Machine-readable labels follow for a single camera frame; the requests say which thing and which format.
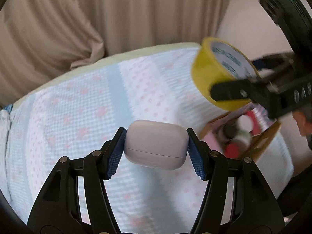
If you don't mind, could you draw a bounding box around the red rectangular box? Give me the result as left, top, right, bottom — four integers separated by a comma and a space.
245, 110, 262, 136

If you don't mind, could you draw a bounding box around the white lid green jar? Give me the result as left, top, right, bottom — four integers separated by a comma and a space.
236, 115, 252, 133

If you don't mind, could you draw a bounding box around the red lidded jar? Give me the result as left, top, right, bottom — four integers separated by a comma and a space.
224, 143, 240, 159

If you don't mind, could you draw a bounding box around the white earbuds case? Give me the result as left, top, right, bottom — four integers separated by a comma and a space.
124, 120, 189, 171

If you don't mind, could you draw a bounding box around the pink cardboard box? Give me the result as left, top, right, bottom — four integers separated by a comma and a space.
199, 103, 281, 161

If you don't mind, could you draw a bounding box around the black lidded round jar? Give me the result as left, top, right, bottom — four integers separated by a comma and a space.
217, 124, 238, 143

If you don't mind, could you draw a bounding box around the yellow tape roll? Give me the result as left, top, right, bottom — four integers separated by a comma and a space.
191, 37, 259, 112

